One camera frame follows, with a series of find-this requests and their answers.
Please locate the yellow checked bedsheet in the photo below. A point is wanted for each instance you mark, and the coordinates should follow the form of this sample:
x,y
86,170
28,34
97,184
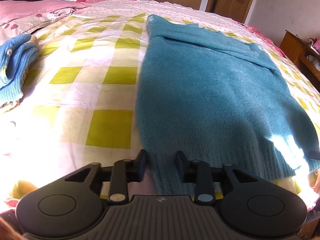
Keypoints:
x,y
100,80

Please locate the teal knit sweater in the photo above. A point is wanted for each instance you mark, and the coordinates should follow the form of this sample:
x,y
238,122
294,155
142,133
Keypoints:
x,y
212,92

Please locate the wooden nightstand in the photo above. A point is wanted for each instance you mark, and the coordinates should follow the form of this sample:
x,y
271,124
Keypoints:
x,y
291,46

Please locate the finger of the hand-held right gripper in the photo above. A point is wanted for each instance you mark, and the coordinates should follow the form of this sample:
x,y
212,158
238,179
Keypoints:
x,y
315,155

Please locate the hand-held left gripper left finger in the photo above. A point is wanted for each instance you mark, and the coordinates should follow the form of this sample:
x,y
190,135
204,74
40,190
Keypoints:
x,y
141,166

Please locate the blue knit garment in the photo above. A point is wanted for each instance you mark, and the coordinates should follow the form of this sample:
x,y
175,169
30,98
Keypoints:
x,y
15,62

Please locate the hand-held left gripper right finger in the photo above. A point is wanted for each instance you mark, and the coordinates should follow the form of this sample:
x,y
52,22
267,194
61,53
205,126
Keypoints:
x,y
179,163

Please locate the pink item on desk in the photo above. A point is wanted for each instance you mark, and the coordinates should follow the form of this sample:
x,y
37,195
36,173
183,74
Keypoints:
x,y
315,44

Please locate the heart print pillow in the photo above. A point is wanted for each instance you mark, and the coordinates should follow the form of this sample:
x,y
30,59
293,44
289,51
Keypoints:
x,y
50,17

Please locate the white cloth in desk shelf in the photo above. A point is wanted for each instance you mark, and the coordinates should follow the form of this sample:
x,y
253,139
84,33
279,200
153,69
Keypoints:
x,y
313,61

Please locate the pink bed cover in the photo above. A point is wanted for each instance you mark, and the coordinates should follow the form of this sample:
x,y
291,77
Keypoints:
x,y
262,36

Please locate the pink pillow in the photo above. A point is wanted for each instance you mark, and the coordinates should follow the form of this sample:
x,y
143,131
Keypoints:
x,y
30,8

